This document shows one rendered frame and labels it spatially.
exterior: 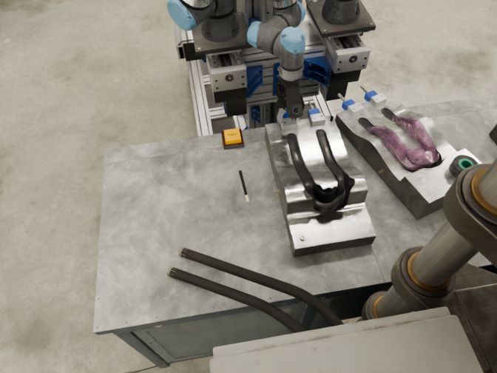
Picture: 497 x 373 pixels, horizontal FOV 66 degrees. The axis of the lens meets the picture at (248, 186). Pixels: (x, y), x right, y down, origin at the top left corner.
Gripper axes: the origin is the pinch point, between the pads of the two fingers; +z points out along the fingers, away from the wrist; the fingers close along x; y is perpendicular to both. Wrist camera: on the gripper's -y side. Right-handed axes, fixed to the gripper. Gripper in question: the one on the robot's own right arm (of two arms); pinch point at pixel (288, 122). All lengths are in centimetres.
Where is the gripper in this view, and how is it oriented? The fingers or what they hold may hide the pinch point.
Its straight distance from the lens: 142.9
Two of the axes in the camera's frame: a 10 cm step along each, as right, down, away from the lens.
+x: -9.9, 1.5, -0.6
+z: 0.3, 5.6, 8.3
